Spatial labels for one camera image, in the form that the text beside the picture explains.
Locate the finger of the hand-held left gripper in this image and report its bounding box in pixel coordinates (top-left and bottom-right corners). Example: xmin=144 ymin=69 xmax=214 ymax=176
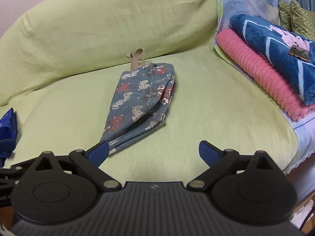
xmin=0 ymin=157 xmax=38 ymax=178

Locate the sofa with green cover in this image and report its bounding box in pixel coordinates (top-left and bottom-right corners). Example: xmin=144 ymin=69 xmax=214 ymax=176
xmin=0 ymin=0 xmax=315 ymax=182

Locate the green patterned pillow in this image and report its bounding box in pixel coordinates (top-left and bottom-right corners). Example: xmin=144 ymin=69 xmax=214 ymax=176
xmin=290 ymin=0 xmax=315 ymax=41
xmin=278 ymin=0 xmax=296 ymax=31

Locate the blue fleece blanket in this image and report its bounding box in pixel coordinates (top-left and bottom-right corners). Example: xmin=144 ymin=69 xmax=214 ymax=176
xmin=229 ymin=14 xmax=315 ymax=106

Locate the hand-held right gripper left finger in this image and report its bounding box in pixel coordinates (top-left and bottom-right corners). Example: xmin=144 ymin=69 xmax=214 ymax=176
xmin=34 ymin=141 xmax=122 ymax=190

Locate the blue shopping bag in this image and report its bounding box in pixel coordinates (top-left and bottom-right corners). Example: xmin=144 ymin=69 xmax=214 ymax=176
xmin=0 ymin=108 xmax=18 ymax=168

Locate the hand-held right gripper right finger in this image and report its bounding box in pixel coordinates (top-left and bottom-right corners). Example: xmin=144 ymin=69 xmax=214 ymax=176
xmin=187 ymin=140 xmax=280 ymax=190

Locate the pink ribbed blanket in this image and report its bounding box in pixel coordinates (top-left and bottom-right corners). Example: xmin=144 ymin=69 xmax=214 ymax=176
xmin=218 ymin=28 xmax=315 ymax=121

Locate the gold smartphone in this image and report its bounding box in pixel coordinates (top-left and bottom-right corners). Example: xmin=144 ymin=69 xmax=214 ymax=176
xmin=288 ymin=47 xmax=311 ymax=63

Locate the floral blue-grey shopping bag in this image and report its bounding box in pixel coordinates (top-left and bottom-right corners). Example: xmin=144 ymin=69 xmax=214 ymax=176
xmin=100 ymin=48 xmax=177 ymax=155

